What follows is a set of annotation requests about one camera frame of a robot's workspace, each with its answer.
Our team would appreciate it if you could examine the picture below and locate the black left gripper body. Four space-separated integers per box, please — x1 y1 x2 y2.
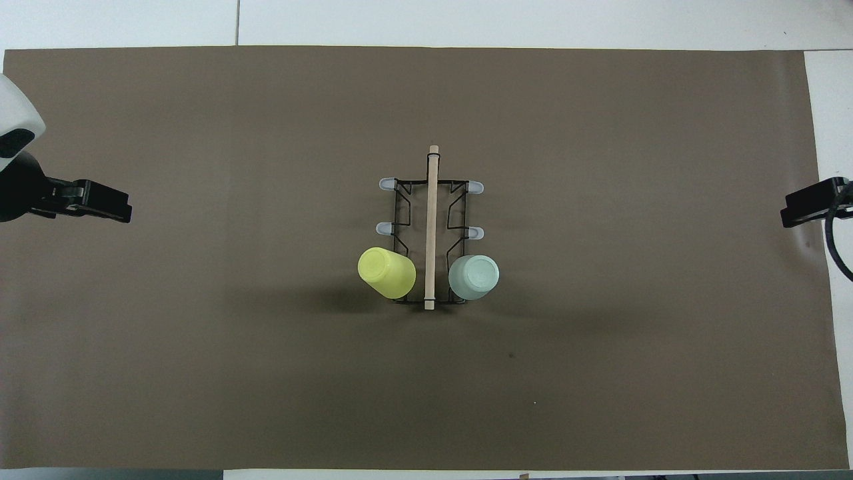
0 151 52 223

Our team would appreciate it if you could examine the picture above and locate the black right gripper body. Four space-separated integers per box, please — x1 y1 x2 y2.
829 177 853 220

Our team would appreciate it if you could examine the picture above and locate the yellow plastic cup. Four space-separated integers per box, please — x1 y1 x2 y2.
357 247 417 300

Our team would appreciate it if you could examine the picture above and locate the pale green plastic cup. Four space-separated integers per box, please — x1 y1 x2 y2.
448 254 500 302

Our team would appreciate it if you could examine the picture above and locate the brown table mat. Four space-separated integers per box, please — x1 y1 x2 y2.
0 45 851 471

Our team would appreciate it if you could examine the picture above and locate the black wire cup rack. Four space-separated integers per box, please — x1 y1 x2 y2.
376 145 485 311

